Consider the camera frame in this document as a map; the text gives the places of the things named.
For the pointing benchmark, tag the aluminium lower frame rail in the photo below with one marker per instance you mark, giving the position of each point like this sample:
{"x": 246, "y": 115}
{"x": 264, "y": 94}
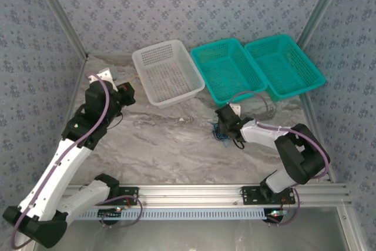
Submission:
{"x": 352, "y": 233}

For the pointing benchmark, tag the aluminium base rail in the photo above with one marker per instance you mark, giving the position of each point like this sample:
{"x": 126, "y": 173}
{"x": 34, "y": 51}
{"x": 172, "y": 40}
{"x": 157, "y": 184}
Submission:
{"x": 191, "y": 195}

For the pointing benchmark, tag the white plastic mesh basket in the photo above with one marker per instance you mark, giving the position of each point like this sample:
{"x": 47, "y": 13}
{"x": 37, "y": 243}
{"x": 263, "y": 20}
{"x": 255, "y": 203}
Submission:
{"x": 164, "y": 71}

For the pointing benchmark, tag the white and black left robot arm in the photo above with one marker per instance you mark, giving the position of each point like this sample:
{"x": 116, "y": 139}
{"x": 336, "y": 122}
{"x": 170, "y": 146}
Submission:
{"x": 58, "y": 168}

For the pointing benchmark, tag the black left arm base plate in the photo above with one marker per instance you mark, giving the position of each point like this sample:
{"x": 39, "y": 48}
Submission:
{"x": 129, "y": 192}

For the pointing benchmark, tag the black bracket with circuit board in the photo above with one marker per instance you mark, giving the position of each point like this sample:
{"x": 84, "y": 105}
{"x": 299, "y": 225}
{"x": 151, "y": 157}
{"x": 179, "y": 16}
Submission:
{"x": 274, "y": 218}
{"x": 107, "y": 218}

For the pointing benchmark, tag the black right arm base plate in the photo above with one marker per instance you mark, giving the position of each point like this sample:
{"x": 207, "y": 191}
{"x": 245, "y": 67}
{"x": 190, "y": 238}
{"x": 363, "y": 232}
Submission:
{"x": 249, "y": 196}

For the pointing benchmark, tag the grey metal sheet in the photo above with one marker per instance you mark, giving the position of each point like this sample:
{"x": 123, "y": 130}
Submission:
{"x": 191, "y": 236}

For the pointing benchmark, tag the teal plastic mesh basket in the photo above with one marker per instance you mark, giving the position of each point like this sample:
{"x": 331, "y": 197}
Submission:
{"x": 282, "y": 63}
{"x": 226, "y": 66}

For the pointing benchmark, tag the aluminium frame post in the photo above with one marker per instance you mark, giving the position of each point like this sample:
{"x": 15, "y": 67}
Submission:
{"x": 60, "y": 13}
{"x": 322, "y": 4}

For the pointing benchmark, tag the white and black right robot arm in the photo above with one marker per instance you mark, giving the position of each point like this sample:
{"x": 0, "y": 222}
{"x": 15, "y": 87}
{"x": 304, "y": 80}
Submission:
{"x": 258, "y": 137}

